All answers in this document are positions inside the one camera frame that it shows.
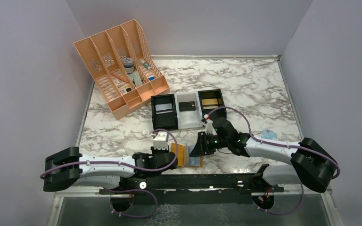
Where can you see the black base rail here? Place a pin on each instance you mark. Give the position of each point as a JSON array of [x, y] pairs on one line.
[[185, 189]]

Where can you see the light blue card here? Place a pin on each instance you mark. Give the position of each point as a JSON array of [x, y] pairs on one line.
[[194, 162]]

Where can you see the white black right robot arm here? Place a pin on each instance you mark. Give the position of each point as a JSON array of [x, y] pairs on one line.
[[303, 162]]

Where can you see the tan leather card holder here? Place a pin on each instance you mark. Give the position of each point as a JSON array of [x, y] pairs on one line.
[[183, 156]]

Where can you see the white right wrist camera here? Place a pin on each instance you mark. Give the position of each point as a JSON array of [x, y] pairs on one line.
[[208, 124]]

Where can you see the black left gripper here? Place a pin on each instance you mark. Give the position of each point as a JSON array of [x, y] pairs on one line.
[[167, 155]]

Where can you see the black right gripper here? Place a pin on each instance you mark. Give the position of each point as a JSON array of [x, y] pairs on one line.
[[204, 142]]

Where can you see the silver credit card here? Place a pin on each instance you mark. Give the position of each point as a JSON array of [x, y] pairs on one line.
[[163, 108]]

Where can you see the grey round jar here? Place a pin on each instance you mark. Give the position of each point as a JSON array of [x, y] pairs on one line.
[[128, 64]]

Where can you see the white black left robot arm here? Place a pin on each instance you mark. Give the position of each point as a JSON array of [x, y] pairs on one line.
[[69, 168]]

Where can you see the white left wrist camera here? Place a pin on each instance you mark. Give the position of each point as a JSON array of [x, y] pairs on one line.
[[160, 141]]

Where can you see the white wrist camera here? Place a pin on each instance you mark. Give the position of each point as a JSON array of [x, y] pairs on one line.
[[160, 141], [208, 124]]

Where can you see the black credit card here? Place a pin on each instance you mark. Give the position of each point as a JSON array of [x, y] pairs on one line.
[[187, 106]]

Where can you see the black left tray bin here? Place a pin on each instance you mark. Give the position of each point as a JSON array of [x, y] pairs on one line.
[[167, 121]]

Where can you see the gold credit card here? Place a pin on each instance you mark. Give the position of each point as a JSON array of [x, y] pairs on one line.
[[211, 103]]

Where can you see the peach plastic desk organizer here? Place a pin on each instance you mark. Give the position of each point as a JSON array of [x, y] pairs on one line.
[[102, 53]]

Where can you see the clear blue packaged item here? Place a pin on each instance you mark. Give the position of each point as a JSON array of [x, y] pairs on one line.
[[269, 134]]

